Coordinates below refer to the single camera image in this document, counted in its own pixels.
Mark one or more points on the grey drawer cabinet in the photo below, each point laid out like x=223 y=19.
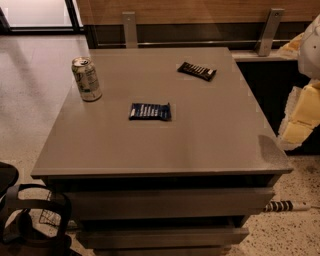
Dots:
x=218 y=137

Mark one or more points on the left metal bracket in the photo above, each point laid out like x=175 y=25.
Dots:
x=130 y=32

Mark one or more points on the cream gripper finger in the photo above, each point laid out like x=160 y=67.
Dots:
x=302 y=115
x=290 y=49

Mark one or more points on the black white striped tube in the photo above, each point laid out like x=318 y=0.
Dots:
x=286 y=206

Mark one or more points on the black bag with straps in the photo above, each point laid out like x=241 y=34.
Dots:
x=18 y=234

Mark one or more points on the white green soda can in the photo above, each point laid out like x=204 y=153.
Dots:
x=86 y=79

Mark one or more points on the blue rxbar wrapper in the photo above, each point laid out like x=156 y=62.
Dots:
x=147 y=111

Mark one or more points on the lower grey drawer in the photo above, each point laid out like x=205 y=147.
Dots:
x=162 y=238

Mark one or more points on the black wire basket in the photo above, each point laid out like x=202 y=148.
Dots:
x=49 y=215

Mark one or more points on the upper grey drawer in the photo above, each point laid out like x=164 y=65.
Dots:
x=148 y=204

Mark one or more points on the metal bracket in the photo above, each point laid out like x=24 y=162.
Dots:
x=130 y=32
x=265 y=42

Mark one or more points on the grey drawer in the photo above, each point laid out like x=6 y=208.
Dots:
x=162 y=238
x=148 y=204

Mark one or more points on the right metal bracket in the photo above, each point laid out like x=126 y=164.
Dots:
x=265 y=42

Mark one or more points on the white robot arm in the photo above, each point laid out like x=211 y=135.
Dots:
x=309 y=52

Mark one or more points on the black chair edge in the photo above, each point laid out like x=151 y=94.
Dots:
x=8 y=177

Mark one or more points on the black chocolate rxbar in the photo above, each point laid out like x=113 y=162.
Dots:
x=197 y=71

